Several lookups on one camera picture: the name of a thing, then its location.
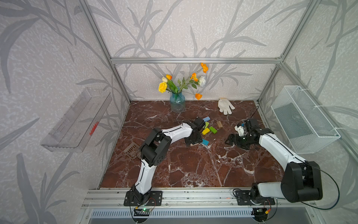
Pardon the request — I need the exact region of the teal block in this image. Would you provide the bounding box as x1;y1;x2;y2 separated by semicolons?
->
202;139;209;146

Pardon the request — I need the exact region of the yellow block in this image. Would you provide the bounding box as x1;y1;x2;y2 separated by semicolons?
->
202;128;210;135

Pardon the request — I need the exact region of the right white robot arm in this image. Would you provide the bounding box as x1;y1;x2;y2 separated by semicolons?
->
225;119;323;204

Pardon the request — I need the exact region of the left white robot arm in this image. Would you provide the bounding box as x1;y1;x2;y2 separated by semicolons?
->
127;117;205;206

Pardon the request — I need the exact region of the brown wooden block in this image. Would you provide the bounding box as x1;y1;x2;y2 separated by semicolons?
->
217;121;223;128

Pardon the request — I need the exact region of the white work glove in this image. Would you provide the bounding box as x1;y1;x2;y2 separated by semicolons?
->
218;98;235;115

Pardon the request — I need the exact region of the blue glass vase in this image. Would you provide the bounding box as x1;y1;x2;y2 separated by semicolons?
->
170;93;186;113

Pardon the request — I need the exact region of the artificial flower bouquet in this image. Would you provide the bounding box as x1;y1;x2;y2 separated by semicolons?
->
158;63;209;100

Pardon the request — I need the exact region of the right circuit board with connector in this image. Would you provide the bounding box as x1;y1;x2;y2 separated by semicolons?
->
251;208;271;223

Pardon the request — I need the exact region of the left green-lit circuit board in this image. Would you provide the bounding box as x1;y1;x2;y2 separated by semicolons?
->
134;207;154;217

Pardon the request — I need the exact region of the white wire mesh basket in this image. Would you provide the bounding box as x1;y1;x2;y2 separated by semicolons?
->
271;85;341;154

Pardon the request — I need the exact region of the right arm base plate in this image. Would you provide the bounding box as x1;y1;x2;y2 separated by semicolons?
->
233;189;276;207

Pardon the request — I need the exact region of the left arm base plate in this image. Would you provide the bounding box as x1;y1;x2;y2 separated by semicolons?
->
124;190;163;207

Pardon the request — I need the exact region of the clear plastic wall shelf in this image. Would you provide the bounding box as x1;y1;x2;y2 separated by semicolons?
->
40;87;112;153

